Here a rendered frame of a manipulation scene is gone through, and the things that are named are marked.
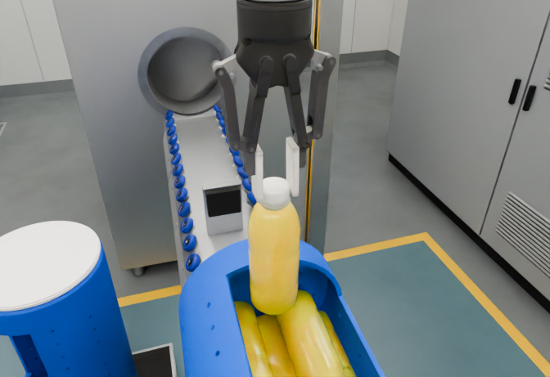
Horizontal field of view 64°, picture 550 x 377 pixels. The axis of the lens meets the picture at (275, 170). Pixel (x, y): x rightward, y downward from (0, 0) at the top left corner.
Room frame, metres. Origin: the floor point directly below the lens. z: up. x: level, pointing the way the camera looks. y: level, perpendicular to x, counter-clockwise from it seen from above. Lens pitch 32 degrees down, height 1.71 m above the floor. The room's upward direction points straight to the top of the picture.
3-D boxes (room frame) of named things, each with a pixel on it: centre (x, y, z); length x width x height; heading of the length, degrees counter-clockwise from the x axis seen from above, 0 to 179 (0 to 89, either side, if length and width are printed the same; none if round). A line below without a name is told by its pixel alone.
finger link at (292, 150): (0.46, -0.02, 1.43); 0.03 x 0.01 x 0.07; 16
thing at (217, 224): (0.94, 0.14, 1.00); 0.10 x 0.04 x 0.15; 105
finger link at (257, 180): (0.45, 0.02, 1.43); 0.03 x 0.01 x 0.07; 16
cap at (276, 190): (0.46, 0.00, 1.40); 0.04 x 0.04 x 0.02
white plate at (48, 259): (0.72, 0.53, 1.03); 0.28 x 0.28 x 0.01
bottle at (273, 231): (0.46, 0.00, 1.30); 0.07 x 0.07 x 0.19
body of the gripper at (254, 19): (0.45, 0.00, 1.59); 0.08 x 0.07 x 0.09; 106
